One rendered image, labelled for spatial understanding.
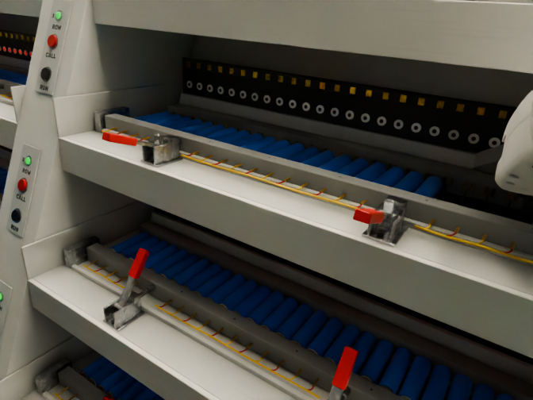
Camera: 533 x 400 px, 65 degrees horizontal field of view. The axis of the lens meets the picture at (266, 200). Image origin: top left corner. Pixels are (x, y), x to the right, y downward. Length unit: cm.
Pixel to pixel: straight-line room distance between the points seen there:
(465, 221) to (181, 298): 33
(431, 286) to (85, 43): 50
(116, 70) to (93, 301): 32
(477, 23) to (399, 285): 21
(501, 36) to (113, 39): 47
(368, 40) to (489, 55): 10
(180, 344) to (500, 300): 33
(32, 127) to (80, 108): 8
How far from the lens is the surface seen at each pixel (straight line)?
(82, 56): 61
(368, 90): 52
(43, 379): 73
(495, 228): 38
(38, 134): 64
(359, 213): 29
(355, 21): 40
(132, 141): 46
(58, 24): 65
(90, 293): 60
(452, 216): 38
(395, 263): 35
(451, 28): 37
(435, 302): 35
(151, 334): 52
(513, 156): 28
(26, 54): 104
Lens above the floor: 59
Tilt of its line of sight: 6 degrees down
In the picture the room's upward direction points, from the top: 15 degrees clockwise
